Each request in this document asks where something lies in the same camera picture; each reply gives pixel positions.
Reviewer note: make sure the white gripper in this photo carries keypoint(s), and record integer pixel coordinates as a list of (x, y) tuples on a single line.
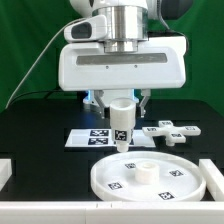
[(158, 63)]

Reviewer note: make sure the white cross-shaped table base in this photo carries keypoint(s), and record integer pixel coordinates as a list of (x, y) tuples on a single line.
[(173, 134)]

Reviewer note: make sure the white round table top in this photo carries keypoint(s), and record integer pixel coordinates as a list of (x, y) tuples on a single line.
[(146, 176)]

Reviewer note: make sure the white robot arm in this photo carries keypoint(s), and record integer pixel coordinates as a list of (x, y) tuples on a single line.
[(127, 23)]

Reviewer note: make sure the white fiducial marker sheet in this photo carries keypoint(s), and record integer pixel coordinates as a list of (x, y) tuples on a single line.
[(83, 138)]

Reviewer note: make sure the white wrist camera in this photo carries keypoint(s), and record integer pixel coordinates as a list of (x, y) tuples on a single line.
[(89, 29)]

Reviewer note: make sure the white fence frame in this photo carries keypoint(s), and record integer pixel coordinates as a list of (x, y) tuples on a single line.
[(206, 212)]

